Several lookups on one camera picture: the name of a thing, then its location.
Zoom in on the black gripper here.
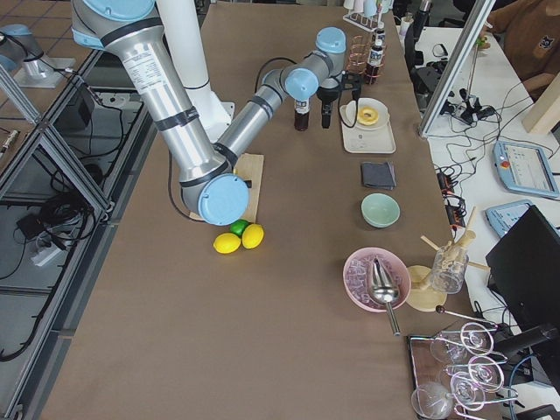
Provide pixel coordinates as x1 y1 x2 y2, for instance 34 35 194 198
317 73 362 129

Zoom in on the tea bottle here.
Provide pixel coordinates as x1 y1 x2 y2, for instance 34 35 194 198
364 39 383 84
294 100 310 131
373 25 386 47

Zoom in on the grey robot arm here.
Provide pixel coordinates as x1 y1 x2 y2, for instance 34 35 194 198
214 27 347 166

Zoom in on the second grey robot arm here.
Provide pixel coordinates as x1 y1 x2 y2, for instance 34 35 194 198
71 1 249 226

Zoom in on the cream tray with bunny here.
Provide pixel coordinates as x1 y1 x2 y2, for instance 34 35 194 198
339 105 396 154

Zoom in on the black tray with glasses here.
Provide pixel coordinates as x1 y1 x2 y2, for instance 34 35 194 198
408 323 518 419

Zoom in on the donut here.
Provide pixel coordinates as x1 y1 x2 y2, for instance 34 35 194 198
357 107 379 126

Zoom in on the white plate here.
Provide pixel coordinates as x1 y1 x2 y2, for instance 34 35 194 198
340 98 389 130

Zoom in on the grey folded cloth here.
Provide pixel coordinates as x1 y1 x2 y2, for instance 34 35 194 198
360 162 396 190

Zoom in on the wooden cutting board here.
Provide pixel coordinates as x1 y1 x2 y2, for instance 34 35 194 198
189 153 264 226

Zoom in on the green bowl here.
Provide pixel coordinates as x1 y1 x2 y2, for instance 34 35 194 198
360 193 401 228

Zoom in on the yellow lemon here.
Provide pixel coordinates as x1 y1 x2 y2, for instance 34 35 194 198
241 223 264 249
213 232 242 255

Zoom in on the green lime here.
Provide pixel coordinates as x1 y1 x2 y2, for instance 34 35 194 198
229 219 250 236

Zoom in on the pink bowl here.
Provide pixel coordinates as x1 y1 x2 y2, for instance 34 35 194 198
343 247 411 313

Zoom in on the metal ice scoop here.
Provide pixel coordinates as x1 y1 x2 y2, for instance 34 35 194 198
369 257 401 336

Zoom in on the teach pendant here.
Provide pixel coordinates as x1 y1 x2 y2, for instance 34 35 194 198
493 141 559 199

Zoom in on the glass jar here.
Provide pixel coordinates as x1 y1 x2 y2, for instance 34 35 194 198
429 244 469 294

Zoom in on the black monitor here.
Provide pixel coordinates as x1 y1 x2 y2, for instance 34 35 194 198
486 206 559 331

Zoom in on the copper wire bottle rack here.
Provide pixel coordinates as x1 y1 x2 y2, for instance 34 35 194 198
346 35 386 84

